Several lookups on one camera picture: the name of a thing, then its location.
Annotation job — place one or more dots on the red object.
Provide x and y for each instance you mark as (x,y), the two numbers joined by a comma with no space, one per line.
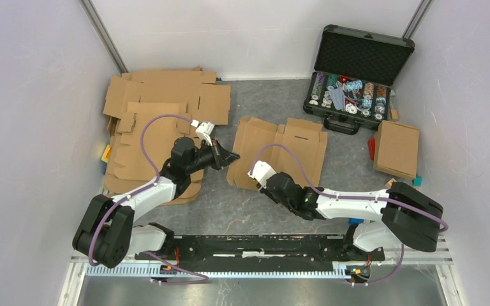
(371,148)

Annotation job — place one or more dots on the blue block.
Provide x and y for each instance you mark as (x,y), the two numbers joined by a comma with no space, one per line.
(355,221)

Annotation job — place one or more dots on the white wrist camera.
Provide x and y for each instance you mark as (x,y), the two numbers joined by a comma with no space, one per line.
(204,130)
(261,172)

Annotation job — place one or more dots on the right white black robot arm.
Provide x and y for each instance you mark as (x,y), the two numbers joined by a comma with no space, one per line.
(399,215)

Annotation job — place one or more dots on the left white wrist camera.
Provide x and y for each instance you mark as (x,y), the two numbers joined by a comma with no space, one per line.
(204,130)

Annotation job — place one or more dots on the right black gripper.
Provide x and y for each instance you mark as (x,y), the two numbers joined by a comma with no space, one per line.
(265,190)

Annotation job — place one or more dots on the stack of flat cardboard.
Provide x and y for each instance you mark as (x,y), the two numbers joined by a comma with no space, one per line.
(148,110)

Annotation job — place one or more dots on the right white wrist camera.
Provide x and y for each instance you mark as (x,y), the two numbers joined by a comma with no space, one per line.
(261,172)

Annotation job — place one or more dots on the teal cube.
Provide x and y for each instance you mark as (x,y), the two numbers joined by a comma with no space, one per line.
(417,181)

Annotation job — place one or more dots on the orange yellow block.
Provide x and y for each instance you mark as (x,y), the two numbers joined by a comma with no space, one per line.
(106,154)

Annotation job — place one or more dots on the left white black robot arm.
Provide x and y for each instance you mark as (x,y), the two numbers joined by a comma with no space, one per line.
(106,234)

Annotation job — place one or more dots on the black poker chip case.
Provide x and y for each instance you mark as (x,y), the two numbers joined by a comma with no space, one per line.
(352,76)

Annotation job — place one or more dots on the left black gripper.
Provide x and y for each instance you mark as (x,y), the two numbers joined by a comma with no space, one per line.
(228,157)

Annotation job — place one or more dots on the folded cardboard box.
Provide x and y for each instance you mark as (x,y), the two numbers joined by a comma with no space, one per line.
(396,149)

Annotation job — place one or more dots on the wooden letter block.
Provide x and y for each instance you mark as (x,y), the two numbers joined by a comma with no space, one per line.
(389,184)

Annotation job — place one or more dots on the small brown wooden block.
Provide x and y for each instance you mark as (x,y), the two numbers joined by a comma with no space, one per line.
(394,115)

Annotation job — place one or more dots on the cardboard box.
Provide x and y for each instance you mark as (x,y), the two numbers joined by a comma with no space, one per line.
(297,147)
(396,149)

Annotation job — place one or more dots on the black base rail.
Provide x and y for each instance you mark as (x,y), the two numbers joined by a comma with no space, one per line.
(262,253)

